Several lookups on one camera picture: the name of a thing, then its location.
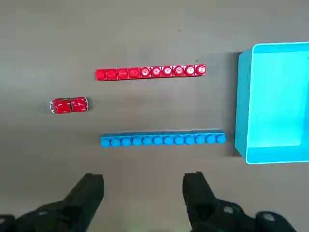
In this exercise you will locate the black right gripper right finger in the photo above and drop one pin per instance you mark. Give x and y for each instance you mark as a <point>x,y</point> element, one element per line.
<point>200,200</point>

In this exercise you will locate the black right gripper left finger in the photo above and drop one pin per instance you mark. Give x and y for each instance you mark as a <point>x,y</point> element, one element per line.
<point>82,200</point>

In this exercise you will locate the red toy car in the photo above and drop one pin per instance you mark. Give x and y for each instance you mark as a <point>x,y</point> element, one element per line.
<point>69,105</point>

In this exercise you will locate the long blue building block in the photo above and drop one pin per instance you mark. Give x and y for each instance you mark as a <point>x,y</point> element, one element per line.
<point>164,139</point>

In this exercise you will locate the blue plastic bin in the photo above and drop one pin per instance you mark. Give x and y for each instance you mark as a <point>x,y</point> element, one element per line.
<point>275,96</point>

